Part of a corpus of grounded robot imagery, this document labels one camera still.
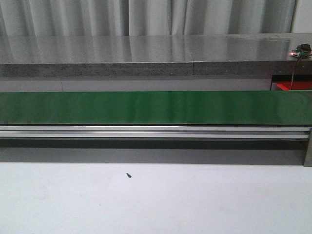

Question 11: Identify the green conveyor belt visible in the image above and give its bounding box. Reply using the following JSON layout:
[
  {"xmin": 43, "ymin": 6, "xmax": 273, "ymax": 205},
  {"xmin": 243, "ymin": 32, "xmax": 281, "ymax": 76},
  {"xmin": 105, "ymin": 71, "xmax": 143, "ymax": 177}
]
[{"xmin": 0, "ymin": 91, "xmax": 312, "ymax": 125}]

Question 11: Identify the grey stone counter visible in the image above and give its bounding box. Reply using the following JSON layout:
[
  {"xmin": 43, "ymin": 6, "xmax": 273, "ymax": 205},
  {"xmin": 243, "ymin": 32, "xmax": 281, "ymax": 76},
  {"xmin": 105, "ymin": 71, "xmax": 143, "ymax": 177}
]
[{"xmin": 0, "ymin": 33, "xmax": 312, "ymax": 78}]

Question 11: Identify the grey curtain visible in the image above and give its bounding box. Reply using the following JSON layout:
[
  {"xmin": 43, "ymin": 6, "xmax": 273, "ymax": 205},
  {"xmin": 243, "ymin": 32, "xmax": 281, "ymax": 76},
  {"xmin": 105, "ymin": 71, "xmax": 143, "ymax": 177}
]
[{"xmin": 0, "ymin": 0, "xmax": 297, "ymax": 36}]

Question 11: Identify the circuit board with red LED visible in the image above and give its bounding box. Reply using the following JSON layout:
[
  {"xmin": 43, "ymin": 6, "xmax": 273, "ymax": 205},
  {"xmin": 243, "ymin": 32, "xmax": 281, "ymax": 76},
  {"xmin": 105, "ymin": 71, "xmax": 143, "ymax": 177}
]
[{"xmin": 290, "ymin": 43, "xmax": 312, "ymax": 59}]

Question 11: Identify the aluminium conveyor frame rail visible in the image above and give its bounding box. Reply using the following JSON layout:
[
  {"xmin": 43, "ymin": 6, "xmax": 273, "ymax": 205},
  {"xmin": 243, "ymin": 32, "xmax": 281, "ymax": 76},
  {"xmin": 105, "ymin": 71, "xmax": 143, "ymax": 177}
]
[{"xmin": 0, "ymin": 125, "xmax": 312, "ymax": 167}]

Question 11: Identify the red plastic tray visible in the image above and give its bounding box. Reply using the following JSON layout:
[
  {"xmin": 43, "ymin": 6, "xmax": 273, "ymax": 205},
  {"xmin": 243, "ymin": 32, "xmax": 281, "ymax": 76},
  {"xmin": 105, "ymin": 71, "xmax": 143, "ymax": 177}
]
[{"xmin": 277, "ymin": 81, "xmax": 312, "ymax": 91}]

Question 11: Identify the red and black wire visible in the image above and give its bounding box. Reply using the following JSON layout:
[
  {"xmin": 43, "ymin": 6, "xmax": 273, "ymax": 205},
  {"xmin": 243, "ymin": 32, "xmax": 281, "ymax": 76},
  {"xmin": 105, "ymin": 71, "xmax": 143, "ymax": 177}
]
[{"xmin": 290, "ymin": 57, "xmax": 304, "ymax": 91}]

